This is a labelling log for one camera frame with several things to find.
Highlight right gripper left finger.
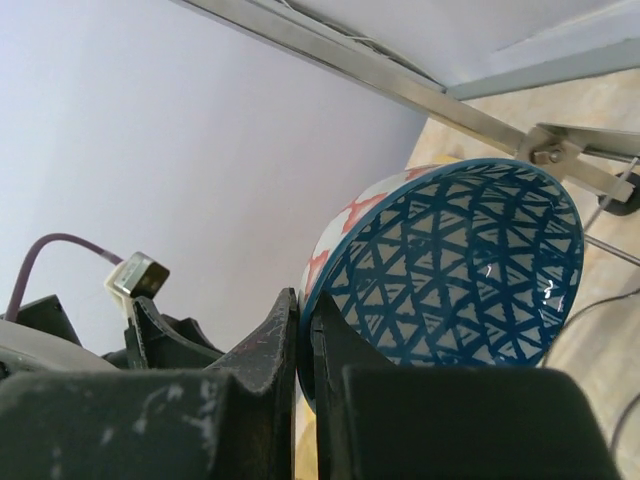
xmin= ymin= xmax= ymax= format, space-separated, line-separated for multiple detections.
xmin=1 ymin=288 xmax=298 ymax=479

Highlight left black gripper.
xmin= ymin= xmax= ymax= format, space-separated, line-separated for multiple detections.
xmin=1 ymin=295 xmax=223 ymax=373

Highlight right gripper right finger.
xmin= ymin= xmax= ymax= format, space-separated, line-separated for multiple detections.
xmin=311 ymin=294 xmax=619 ymax=479

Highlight blue patterned bowl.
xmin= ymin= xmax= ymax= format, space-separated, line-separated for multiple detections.
xmin=298 ymin=158 xmax=585 ymax=401

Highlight stainless steel dish rack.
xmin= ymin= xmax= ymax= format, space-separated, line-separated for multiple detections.
xmin=169 ymin=0 xmax=640 ymax=266

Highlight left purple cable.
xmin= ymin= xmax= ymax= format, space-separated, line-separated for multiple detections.
xmin=4 ymin=233 xmax=124 ymax=321

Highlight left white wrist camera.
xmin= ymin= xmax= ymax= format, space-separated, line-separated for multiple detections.
xmin=104 ymin=252 xmax=170 ymax=302

